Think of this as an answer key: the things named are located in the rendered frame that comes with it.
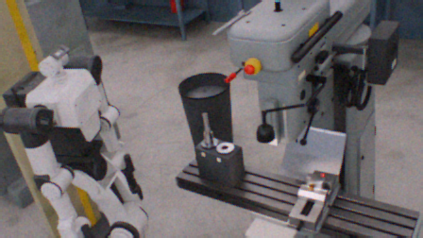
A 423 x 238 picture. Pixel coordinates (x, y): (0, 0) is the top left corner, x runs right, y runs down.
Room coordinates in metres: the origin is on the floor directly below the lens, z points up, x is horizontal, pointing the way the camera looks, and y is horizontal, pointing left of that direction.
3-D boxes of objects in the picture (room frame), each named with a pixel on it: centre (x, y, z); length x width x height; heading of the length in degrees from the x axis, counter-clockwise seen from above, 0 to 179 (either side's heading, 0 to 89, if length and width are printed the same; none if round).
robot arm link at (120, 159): (1.88, 0.48, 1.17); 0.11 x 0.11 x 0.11; 67
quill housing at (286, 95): (1.71, -0.32, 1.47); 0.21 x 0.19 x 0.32; 53
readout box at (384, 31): (1.75, -0.76, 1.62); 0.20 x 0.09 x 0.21; 143
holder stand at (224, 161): (1.93, 0.00, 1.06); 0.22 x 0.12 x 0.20; 48
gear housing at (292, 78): (1.74, -0.34, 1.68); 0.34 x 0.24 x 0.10; 143
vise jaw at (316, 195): (1.58, -0.39, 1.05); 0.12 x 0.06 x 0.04; 56
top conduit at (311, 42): (1.65, -0.45, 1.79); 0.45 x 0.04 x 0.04; 143
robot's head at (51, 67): (1.65, 0.56, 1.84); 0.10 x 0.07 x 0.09; 161
